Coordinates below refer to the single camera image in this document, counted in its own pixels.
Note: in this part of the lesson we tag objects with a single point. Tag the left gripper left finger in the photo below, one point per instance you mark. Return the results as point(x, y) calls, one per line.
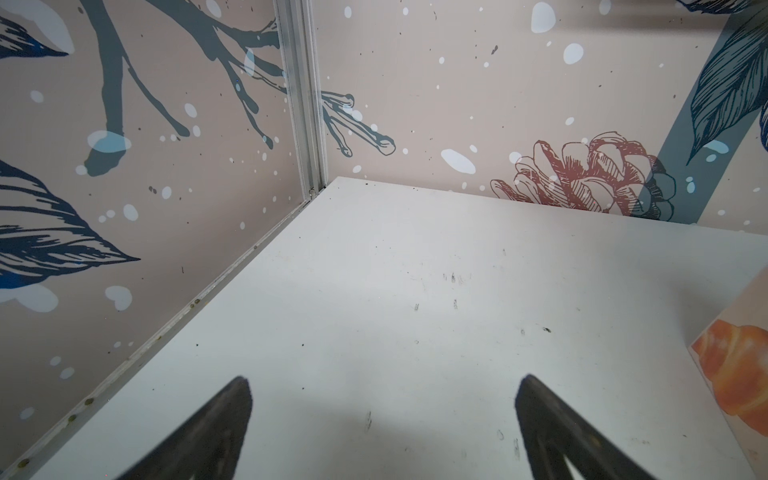
point(207, 445)

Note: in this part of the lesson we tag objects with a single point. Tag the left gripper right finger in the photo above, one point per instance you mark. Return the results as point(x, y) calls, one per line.
point(557, 439)

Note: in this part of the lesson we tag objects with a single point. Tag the beige paper bag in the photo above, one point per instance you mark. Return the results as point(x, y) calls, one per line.
point(731, 354)

